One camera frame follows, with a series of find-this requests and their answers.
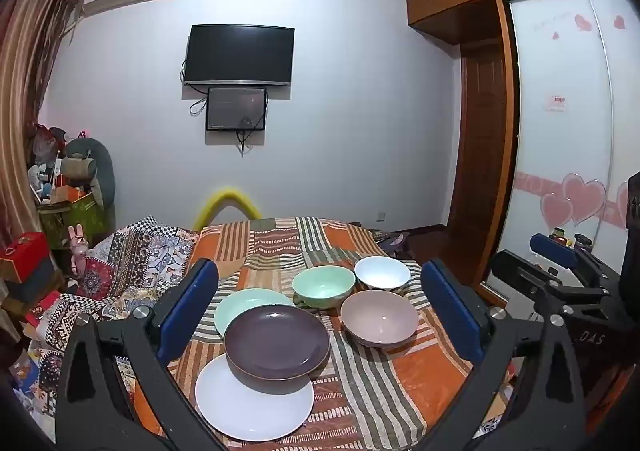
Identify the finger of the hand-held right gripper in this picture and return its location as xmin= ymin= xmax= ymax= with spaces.
xmin=530 ymin=233 xmax=608 ymax=284
xmin=490 ymin=250 xmax=608 ymax=322

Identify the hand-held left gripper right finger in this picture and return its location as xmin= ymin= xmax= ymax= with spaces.
xmin=421 ymin=258 xmax=588 ymax=451

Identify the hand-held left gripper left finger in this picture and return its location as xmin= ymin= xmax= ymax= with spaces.
xmin=55 ymin=258 xmax=226 ymax=451

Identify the green plate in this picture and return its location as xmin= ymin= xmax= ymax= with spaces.
xmin=214 ymin=288 xmax=297 ymax=338

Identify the pink bowl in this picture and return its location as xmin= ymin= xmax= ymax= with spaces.
xmin=340 ymin=290 xmax=419 ymax=348

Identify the multicoloured patterned blanket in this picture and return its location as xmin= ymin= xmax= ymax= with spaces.
xmin=10 ymin=216 xmax=201 ymax=432

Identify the white bowl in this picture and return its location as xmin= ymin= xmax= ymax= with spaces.
xmin=354 ymin=256 xmax=412 ymax=291

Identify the purple plate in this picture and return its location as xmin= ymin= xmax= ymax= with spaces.
xmin=224 ymin=304 xmax=331 ymax=380

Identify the orange striped patchwork tablecloth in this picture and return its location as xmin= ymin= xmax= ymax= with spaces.
xmin=127 ymin=216 xmax=476 ymax=451

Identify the yellow foam arch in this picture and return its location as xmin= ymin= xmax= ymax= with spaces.
xmin=194 ymin=188 xmax=264 ymax=232

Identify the white plate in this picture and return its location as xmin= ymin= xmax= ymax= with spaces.
xmin=195 ymin=353 xmax=315 ymax=442

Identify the pink rabbit toy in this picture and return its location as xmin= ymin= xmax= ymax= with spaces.
xmin=69 ymin=224 xmax=92 ymax=277

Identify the green bowl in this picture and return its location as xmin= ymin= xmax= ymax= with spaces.
xmin=292 ymin=266 xmax=357 ymax=309

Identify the wooden wardrobe with sliding doors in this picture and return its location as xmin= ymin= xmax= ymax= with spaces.
xmin=405 ymin=0 xmax=640 ymax=312

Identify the dark flat box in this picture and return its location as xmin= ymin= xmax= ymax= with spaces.
xmin=0 ymin=258 xmax=66 ymax=304

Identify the grey plush toy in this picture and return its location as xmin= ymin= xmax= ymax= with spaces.
xmin=62 ymin=136 xmax=117 ymax=212

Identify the red box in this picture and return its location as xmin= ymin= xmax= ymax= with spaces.
xmin=0 ymin=232 xmax=51 ymax=282

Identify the brown striped curtain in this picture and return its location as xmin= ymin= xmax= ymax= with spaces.
xmin=0 ymin=0 xmax=83 ymax=252

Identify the small black wall monitor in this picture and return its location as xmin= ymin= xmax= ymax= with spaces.
xmin=205 ymin=86 xmax=266 ymax=132

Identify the black wall television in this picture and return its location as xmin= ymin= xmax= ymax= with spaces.
xmin=183 ymin=24 xmax=295 ymax=87

